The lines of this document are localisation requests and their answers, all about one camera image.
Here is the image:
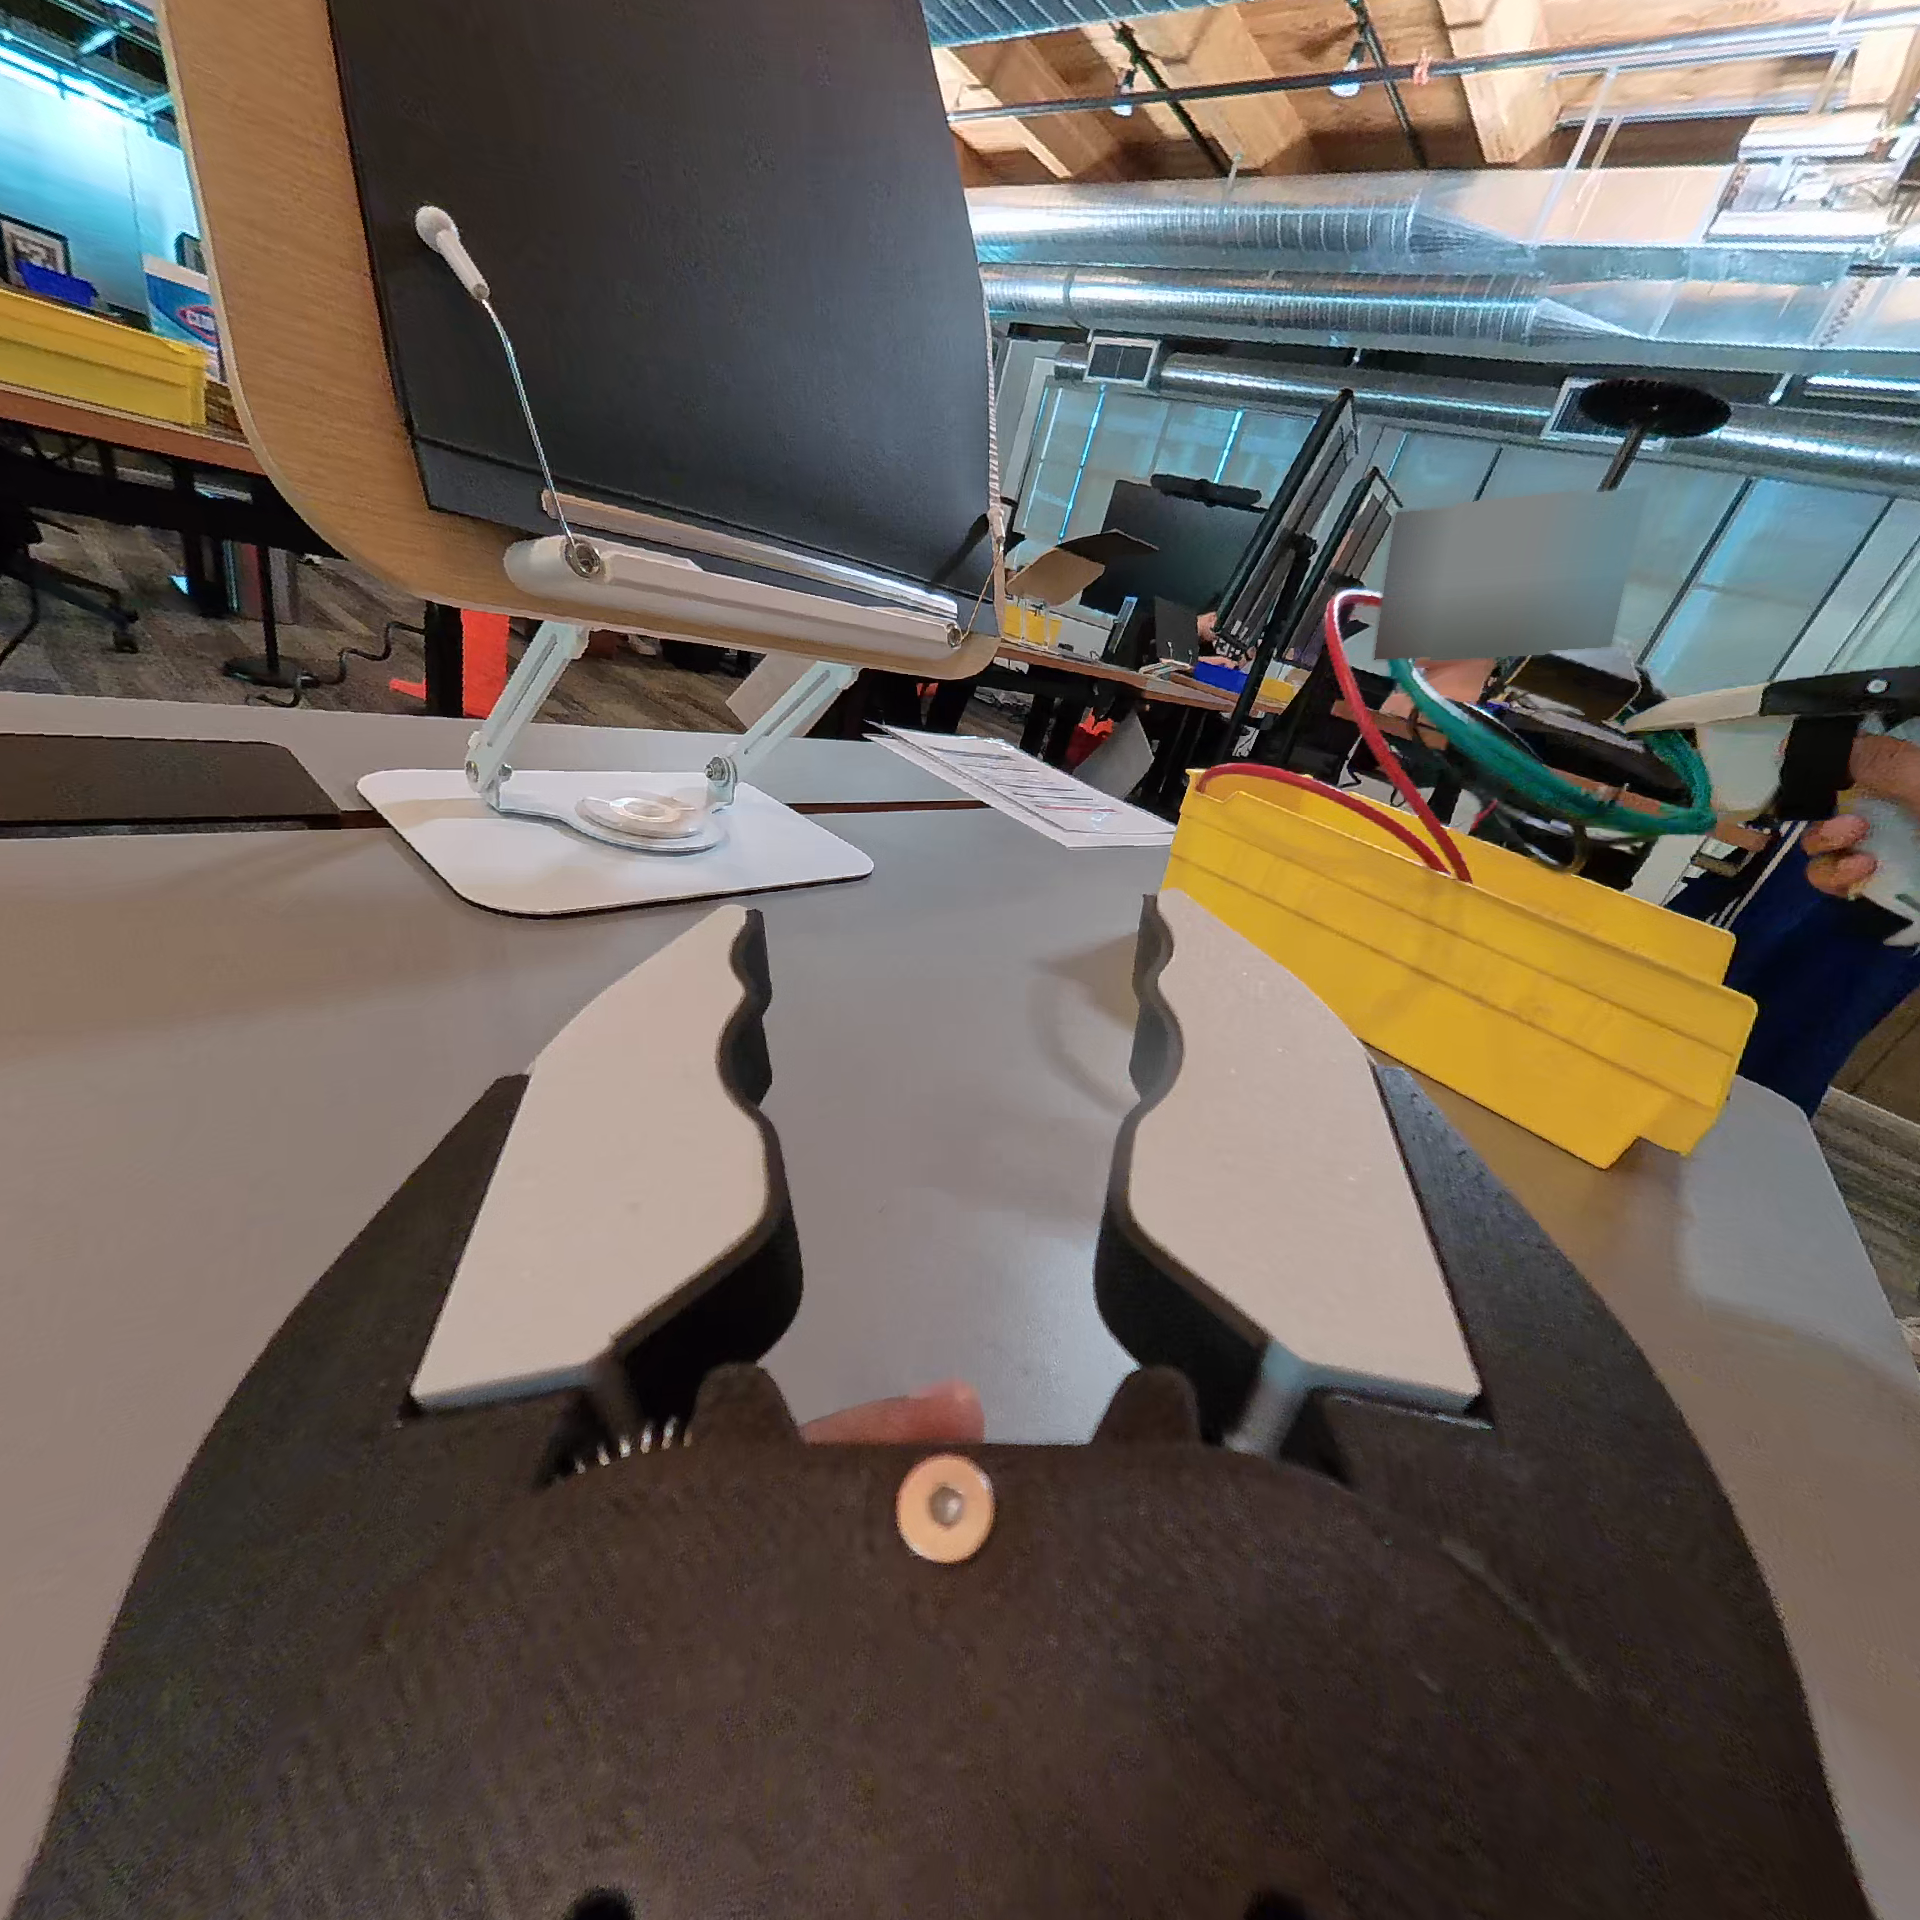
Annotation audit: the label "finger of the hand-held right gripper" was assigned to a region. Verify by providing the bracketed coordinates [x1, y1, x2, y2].
[1649, 722, 1791, 820]
[1622, 685, 1791, 742]

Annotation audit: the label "red ethernet cable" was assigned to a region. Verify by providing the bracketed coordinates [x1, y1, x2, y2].
[1193, 588, 1478, 885]

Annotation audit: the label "person's left hand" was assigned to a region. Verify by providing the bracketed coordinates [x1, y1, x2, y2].
[805, 1386, 985, 1446]

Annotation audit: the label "green ethernet cable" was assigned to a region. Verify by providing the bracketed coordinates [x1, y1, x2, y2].
[1388, 660, 1719, 843]

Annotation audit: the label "black table cable cover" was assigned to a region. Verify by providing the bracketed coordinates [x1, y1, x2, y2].
[0, 734, 345, 827]

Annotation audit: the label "yellow plastic bin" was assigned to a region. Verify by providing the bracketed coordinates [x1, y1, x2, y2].
[0, 285, 214, 427]
[1164, 768, 1760, 1174]

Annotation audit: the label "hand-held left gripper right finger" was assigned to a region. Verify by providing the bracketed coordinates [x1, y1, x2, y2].
[1094, 889, 1485, 1461]

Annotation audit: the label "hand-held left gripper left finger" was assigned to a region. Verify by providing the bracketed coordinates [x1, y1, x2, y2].
[407, 905, 799, 1439]

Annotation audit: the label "silver air ducts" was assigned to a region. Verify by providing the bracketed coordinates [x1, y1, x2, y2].
[961, 151, 1920, 496]

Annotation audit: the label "black computer monitor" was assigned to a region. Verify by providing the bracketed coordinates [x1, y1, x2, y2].
[1290, 467, 1403, 676]
[1211, 389, 1360, 663]

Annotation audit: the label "person's right hand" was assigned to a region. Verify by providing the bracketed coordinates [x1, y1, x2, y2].
[1798, 815, 1889, 901]

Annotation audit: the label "printed paper sheet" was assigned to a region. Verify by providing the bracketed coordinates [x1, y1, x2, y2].
[868, 726, 1180, 851]

